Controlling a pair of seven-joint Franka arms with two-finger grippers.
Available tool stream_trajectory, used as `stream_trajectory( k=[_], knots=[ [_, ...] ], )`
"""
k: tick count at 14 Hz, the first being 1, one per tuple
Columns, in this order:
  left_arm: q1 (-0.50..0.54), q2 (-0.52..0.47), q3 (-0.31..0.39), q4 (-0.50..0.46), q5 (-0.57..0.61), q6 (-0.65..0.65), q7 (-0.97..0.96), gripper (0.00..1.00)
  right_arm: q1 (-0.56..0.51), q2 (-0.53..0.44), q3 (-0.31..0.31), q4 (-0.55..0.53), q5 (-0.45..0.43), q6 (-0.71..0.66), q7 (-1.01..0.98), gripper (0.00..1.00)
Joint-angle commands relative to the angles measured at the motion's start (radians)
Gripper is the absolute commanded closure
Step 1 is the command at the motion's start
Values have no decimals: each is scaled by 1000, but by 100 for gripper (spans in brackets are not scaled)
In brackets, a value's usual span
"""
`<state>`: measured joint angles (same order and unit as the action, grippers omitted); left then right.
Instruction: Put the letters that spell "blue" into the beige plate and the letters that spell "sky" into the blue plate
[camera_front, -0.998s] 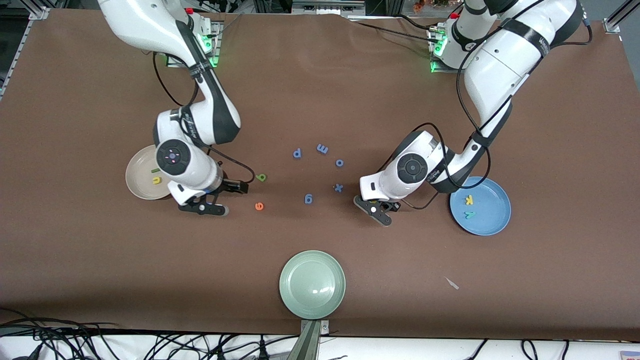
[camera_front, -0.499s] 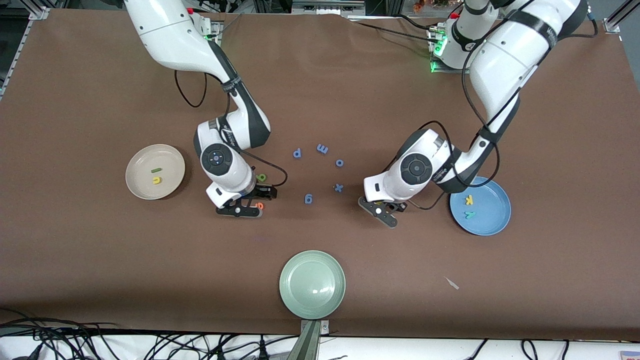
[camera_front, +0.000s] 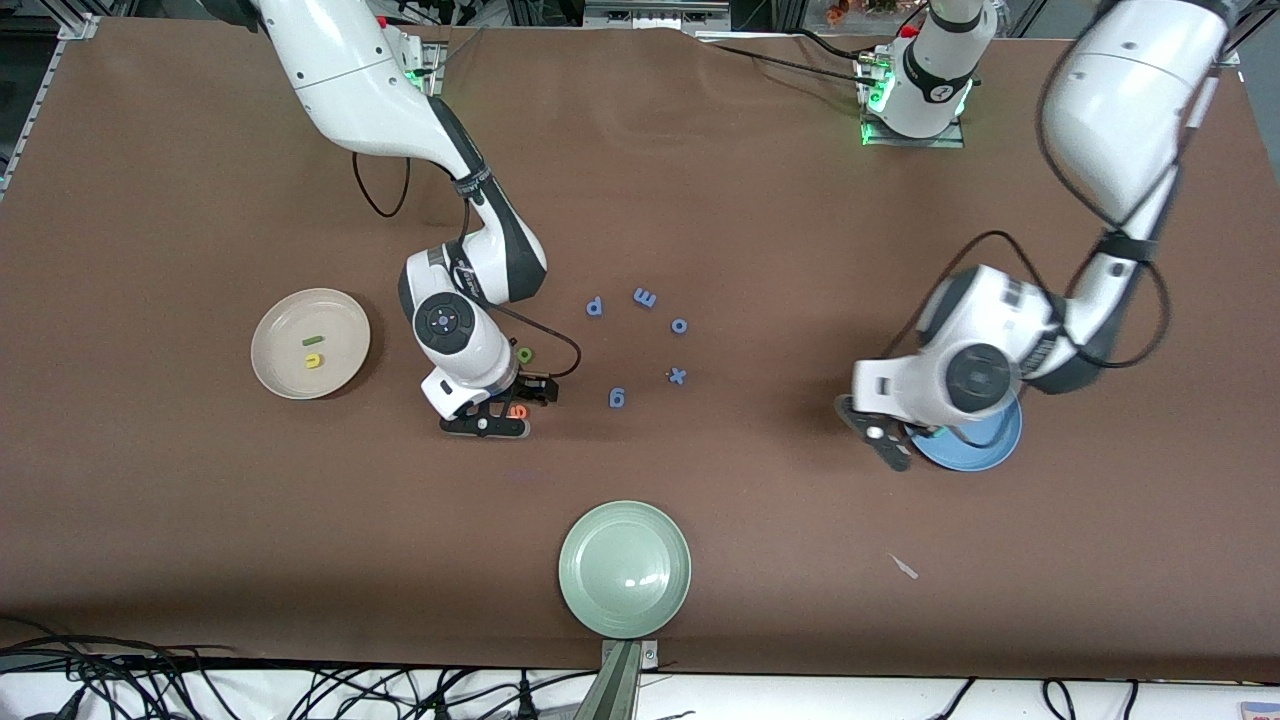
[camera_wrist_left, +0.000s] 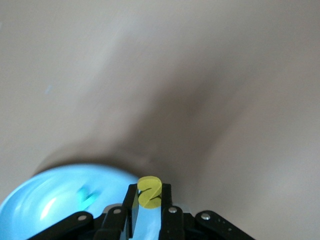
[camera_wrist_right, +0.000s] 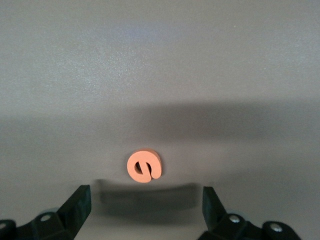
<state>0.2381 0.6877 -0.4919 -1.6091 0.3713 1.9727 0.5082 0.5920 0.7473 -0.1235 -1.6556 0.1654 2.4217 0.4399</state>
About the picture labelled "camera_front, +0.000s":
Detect blue plate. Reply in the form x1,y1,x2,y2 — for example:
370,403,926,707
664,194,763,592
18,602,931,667
912,395,1023,473

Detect green plate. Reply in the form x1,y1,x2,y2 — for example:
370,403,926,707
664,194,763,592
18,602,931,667
558,500,693,640

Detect beige brown plate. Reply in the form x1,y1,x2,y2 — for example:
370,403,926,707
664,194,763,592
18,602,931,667
250,288,372,401

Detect brown table cover sheet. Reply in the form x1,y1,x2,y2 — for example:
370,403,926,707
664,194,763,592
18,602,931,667
0,18,1280,683

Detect orange flower decoration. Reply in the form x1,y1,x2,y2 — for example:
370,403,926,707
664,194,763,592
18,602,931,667
825,0,901,26

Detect aluminium table edge profile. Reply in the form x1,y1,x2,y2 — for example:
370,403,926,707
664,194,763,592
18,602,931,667
0,15,101,196

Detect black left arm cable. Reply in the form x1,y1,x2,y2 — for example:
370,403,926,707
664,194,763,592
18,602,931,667
905,60,1173,441

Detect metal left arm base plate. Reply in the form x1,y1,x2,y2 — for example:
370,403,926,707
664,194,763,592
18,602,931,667
856,45,967,149

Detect grey metal camera post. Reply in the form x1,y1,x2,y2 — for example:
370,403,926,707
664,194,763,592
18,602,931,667
575,638,663,720

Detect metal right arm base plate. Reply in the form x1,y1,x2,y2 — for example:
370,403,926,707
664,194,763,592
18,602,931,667
405,40,447,96

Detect aluminium frame rail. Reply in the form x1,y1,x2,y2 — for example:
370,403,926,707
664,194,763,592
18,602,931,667
505,0,791,31

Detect black cable on table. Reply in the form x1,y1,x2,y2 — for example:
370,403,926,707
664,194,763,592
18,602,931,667
695,28,881,91

